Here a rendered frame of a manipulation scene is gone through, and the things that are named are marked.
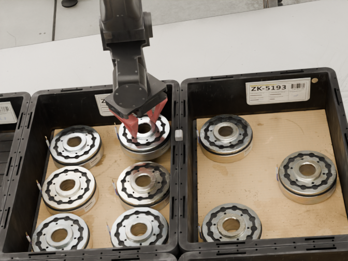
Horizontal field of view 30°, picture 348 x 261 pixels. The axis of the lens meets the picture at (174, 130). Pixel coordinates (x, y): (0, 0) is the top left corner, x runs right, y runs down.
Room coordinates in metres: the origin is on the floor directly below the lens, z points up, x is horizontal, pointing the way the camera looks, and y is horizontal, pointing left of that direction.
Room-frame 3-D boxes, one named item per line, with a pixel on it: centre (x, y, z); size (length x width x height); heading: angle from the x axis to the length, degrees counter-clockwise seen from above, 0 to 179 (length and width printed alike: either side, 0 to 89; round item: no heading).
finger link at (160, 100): (0.89, 0.05, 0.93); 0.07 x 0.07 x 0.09; 35
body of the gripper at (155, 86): (0.89, 0.06, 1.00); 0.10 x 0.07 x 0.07; 125
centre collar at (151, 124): (0.89, 0.06, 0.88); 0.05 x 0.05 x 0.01
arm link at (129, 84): (0.85, 0.05, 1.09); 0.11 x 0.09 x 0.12; 178
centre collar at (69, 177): (0.79, 0.21, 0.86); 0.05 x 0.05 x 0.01
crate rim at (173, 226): (0.78, 0.15, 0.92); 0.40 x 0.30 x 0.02; 172
